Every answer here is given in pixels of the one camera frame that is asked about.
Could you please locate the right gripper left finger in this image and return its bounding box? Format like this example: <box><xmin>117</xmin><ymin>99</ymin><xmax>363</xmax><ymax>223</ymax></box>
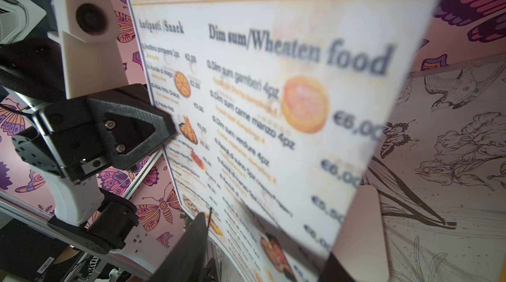
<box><xmin>148</xmin><ymin>212</ymin><xmax>209</xmax><ymax>282</ymax></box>

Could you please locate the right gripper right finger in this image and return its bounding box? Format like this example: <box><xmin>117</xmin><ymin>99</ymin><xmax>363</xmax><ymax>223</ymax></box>
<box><xmin>318</xmin><ymin>185</ymin><xmax>390</xmax><ymax>281</ymax></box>

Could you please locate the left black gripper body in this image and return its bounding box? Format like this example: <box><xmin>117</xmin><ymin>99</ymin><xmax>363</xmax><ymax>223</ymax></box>
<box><xmin>13</xmin><ymin>86</ymin><xmax>130</xmax><ymax>183</ymax></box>

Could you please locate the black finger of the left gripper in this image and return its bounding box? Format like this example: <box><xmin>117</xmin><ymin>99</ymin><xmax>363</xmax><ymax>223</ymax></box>
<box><xmin>86</xmin><ymin>94</ymin><xmax>177</xmax><ymax>170</ymax></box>

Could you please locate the dim sum menu sheet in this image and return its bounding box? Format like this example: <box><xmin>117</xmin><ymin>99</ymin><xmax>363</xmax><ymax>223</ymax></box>
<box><xmin>129</xmin><ymin>0</ymin><xmax>437</xmax><ymax>281</ymax></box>

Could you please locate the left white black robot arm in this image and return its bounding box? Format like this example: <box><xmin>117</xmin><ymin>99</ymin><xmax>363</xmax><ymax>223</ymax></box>
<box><xmin>1</xmin><ymin>38</ymin><xmax>176</xmax><ymax>254</ymax></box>

